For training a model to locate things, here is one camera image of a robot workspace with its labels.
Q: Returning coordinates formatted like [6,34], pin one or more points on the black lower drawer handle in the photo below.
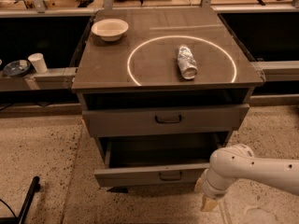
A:
[171,176]

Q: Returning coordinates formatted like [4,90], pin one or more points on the black stand leg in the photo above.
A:
[20,218]

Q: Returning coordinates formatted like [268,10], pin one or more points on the black upper drawer handle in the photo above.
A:
[171,120]

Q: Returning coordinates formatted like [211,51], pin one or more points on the white ceramic bowl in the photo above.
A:
[110,29]

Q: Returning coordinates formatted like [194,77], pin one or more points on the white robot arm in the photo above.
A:
[228,164]

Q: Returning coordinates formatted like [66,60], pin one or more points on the white paper cup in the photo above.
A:
[38,62]

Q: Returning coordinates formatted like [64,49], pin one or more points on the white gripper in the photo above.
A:
[209,188]

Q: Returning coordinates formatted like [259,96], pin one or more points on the grey drawer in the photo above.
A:
[138,160]
[140,121]

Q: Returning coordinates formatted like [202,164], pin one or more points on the dark blue plate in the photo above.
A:
[17,68]

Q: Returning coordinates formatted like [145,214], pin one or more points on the grey drawer cabinet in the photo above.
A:
[141,69]

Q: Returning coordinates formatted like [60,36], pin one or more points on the black drawer handle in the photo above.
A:
[171,120]
[171,176]

